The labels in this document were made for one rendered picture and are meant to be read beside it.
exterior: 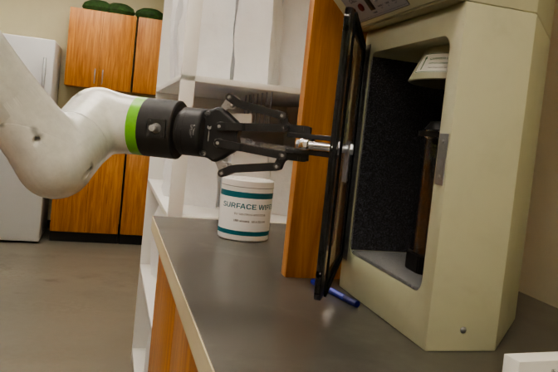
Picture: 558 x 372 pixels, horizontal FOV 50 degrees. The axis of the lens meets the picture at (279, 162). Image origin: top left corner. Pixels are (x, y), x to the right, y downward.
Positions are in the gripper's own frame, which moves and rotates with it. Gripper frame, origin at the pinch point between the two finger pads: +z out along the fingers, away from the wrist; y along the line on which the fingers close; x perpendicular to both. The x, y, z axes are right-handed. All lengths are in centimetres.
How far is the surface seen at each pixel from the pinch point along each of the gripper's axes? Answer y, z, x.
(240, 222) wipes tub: -21, -22, 50
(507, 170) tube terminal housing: -0.6, 27.9, -2.7
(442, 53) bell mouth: 15.7, 17.9, 4.2
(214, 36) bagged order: 32, -54, 113
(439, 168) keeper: -1.2, 18.6, -5.6
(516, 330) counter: -26.0, 34.6, 10.3
